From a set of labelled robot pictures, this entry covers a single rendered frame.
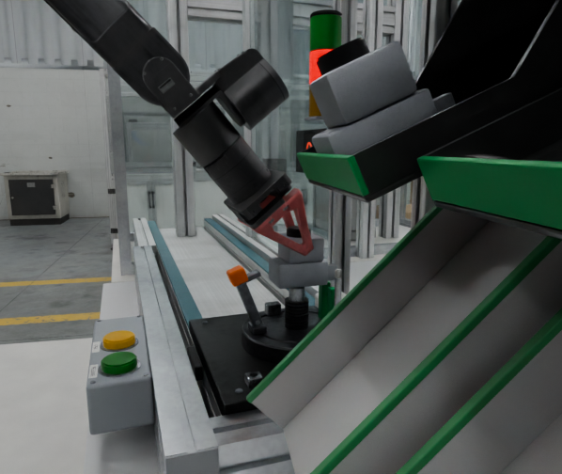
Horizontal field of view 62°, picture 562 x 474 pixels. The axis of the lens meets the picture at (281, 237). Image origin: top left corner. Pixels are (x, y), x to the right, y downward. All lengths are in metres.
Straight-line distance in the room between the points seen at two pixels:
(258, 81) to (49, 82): 8.43
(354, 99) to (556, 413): 0.19
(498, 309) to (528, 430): 0.06
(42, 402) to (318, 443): 0.50
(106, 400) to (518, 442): 0.42
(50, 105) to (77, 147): 0.76
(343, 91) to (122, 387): 0.42
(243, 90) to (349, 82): 0.27
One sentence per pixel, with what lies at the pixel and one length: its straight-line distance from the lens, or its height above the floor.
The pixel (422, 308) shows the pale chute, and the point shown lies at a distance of 0.37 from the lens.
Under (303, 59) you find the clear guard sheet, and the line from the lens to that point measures 0.97.
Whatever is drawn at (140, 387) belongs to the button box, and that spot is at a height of 0.95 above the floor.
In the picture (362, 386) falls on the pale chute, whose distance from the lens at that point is 0.36.
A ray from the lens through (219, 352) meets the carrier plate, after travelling 0.59.
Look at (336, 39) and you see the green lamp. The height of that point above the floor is 1.38.
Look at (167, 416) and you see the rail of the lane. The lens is 0.49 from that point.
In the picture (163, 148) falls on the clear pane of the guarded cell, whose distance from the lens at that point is 1.86.
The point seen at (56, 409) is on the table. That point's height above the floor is 0.86.
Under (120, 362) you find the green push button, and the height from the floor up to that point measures 0.97.
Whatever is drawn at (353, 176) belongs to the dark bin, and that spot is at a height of 1.20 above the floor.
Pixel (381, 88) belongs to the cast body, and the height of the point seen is 1.24.
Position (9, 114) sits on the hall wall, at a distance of 9.03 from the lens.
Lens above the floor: 1.21
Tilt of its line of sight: 11 degrees down
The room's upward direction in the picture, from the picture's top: straight up
